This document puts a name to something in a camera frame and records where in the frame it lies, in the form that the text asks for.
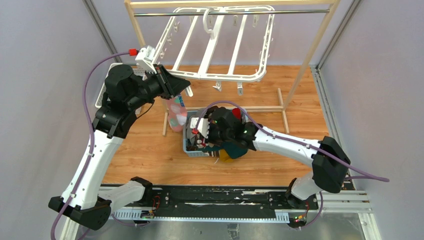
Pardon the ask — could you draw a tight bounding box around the white plastic clip hanger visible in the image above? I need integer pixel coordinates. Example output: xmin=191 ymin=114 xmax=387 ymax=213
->
xmin=152 ymin=5 xmax=275 ymax=95

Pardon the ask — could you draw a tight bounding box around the grey sock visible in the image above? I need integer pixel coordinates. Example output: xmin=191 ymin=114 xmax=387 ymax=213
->
xmin=185 ymin=109 xmax=209 ymax=139

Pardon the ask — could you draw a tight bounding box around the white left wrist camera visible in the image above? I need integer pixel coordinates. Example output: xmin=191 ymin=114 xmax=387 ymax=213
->
xmin=135 ymin=45 xmax=157 ymax=74

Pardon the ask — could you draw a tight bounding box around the mustard yellow sock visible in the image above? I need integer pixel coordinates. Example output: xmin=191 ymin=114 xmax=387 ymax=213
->
xmin=218 ymin=149 xmax=234 ymax=163

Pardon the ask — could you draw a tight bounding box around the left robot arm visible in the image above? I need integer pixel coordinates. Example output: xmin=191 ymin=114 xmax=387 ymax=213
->
xmin=48 ymin=64 xmax=191 ymax=231

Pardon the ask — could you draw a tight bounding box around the red sock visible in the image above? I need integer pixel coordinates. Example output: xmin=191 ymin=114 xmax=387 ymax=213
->
xmin=231 ymin=108 xmax=242 ymax=120

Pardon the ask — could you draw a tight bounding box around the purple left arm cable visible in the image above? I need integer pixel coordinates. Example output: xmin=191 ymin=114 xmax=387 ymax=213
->
xmin=50 ymin=48 xmax=138 ymax=240

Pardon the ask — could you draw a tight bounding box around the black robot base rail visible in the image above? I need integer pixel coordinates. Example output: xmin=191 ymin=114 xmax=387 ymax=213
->
xmin=99 ymin=184 xmax=374 ymax=229

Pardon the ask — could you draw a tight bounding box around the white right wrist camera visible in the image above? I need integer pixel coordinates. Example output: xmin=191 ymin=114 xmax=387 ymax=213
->
xmin=189 ymin=117 xmax=210 ymax=139

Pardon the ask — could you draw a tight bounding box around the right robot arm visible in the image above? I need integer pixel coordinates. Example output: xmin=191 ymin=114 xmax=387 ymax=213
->
xmin=199 ymin=106 xmax=351 ymax=209

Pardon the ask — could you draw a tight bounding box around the green reindeer sock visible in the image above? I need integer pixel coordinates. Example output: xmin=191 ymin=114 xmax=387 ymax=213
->
xmin=199 ymin=142 xmax=248 ymax=160

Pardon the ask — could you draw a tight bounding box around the blue plastic sock basket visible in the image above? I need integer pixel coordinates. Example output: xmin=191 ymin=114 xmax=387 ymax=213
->
xmin=182 ymin=107 xmax=249 ymax=158

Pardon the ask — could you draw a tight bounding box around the wooden clothes rack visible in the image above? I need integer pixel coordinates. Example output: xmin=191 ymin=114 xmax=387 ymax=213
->
xmin=124 ymin=0 xmax=340 ymax=133

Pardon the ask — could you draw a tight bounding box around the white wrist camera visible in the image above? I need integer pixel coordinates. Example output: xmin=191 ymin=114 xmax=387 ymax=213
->
xmin=135 ymin=45 xmax=157 ymax=74
xmin=189 ymin=117 xmax=210 ymax=139

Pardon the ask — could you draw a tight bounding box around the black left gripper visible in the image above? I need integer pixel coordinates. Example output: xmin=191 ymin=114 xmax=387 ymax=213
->
xmin=127 ymin=64 xmax=191 ymax=111

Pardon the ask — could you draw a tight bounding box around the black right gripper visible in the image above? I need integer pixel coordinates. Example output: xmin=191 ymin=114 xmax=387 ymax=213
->
xmin=199 ymin=121 xmax=233 ymax=147

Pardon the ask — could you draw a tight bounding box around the pink patterned sock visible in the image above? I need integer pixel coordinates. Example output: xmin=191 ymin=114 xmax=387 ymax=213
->
xmin=165 ymin=94 xmax=188 ymax=132

